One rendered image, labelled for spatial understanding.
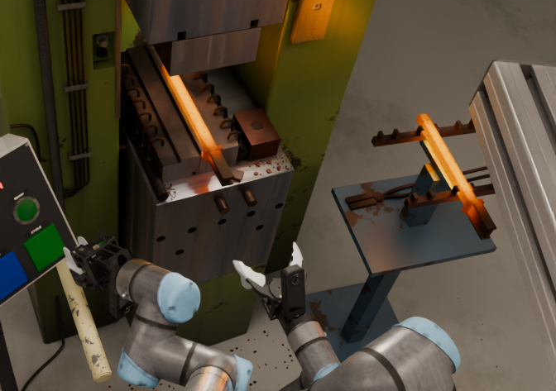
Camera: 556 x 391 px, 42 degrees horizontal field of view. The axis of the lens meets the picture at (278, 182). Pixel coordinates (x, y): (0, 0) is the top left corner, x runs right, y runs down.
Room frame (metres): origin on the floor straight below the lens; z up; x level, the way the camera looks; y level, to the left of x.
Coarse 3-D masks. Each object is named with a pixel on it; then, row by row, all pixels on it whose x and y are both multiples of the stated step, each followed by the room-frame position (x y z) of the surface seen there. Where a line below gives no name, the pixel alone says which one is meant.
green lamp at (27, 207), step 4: (28, 200) 0.82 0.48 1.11; (20, 204) 0.80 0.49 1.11; (24, 204) 0.81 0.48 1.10; (28, 204) 0.81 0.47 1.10; (32, 204) 0.82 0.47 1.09; (20, 208) 0.80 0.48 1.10; (24, 208) 0.80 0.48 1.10; (28, 208) 0.81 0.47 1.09; (32, 208) 0.81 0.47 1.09; (36, 208) 0.82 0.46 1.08; (20, 212) 0.79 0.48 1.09; (24, 212) 0.79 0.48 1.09; (28, 212) 0.80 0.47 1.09; (32, 212) 0.81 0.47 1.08; (20, 216) 0.79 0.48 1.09; (24, 216) 0.79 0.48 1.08; (28, 216) 0.80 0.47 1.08; (32, 216) 0.80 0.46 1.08; (24, 220) 0.79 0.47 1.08; (28, 220) 0.79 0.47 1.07
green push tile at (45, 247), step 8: (40, 232) 0.79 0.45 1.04; (48, 232) 0.80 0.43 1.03; (56, 232) 0.81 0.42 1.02; (32, 240) 0.77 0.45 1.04; (40, 240) 0.78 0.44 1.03; (48, 240) 0.79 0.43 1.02; (56, 240) 0.80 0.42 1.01; (32, 248) 0.76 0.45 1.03; (40, 248) 0.77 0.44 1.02; (48, 248) 0.78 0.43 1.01; (56, 248) 0.79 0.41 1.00; (32, 256) 0.75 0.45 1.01; (40, 256) 0.76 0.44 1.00; (48, 256) 0.77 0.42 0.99; (56, 256) 0.78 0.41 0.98; (40, 264) 0.75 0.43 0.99; (48, 264) 0.76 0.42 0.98
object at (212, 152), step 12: (180, 84) 1.36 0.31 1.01; (180, 96) 1.32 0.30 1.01; (192, 108) 1.28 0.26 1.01; (192, 120) 1.24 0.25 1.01; (204, 132) 1.21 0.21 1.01; (204, 144) 1.18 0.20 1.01; (204, 156) 1.15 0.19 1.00; (216, 156) 1.14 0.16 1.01; (216, 168) 1.13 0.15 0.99; (228, 168) 1.12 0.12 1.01; (228, 180) 1.09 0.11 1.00
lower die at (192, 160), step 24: (144, 48) 1.48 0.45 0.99; (144, 72) 1.39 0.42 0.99; (144, 96) 1.31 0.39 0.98; (168, 96) 1.32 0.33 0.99; (192, 96) 1.34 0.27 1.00; (144, 120) 1.23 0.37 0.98; (168, 120) 1.24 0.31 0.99; (216, 120) 1.28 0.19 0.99; (168, 144) 1.17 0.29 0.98; (192, 144) 1.18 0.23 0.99; (216, 144) 1.19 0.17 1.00; (168, 168) 1.11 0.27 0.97; (192, 168) 1.14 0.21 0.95
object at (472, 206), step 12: (420, 120) 1.46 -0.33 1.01; (432, 132) 1.42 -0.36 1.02; (432, 144) 1.39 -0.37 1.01; (444, 144) 1.39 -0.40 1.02; (444, 156) 1.34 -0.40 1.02; (444, 168) 1.32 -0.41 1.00; (456, 168) 1.31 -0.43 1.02; (456, 180) 1.27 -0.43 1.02; (468, 192) 1.24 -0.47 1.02; (468, 204) 1.20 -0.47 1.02; (480, 204) 1.20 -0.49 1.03; (468, 216) 1.19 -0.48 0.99; (480, 216) 1.17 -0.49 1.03; (480, 228) 1.15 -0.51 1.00; (492, 228) 1.14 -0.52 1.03
